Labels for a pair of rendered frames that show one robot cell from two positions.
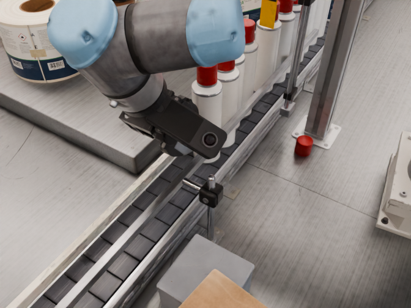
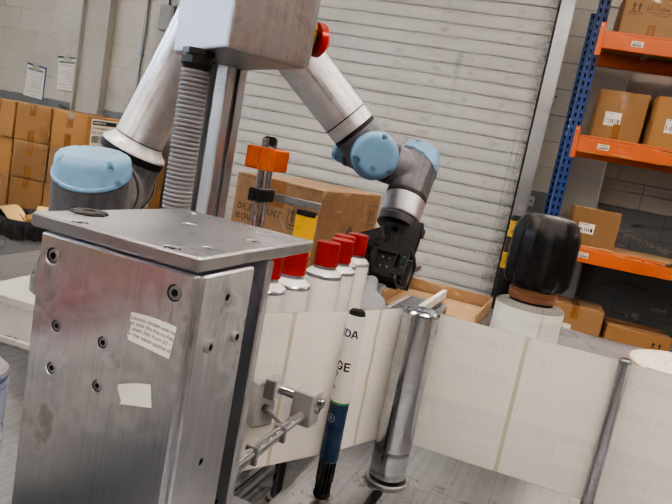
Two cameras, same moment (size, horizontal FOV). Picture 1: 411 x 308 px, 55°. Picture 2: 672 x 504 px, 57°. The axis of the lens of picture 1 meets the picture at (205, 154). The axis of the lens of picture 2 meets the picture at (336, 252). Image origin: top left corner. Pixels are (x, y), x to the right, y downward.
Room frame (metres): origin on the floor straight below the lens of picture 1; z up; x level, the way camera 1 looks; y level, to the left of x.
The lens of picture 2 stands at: (1.50, -0.24, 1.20)
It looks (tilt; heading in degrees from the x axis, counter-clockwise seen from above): 9 degrees down; 168
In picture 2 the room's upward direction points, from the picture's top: 11 degrees clockwise
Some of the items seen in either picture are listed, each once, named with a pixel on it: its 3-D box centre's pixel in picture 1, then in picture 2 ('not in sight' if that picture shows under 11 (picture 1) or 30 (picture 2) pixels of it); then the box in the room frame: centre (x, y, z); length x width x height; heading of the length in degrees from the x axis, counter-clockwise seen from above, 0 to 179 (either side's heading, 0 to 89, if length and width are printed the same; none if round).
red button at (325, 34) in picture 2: not in sight; (314, 38); (0.78, -0.15, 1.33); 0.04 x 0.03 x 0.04; 23
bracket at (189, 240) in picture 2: not in sight; (187, 232); (1.12, -0.25, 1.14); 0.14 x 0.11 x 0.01; 148
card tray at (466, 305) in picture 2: not in sight; (439, 300); (-0.13, 0.43, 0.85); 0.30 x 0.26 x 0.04; 148
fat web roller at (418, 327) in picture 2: not in sight; (403, 397); (0.93, -0.02, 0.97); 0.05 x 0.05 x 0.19
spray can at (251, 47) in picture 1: (242, 71); (316, 313); (0.68, -0.07, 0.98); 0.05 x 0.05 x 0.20
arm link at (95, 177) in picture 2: not in sight; (91, 190); (0.45, -0.43, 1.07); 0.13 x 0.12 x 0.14; 173
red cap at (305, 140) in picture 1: (303, 145); not in sight; (0.61, -0.21, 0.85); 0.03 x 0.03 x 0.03
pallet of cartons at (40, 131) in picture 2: not in sight; (76, 188); (-3.52, -1.27, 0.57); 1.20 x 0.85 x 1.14; 156
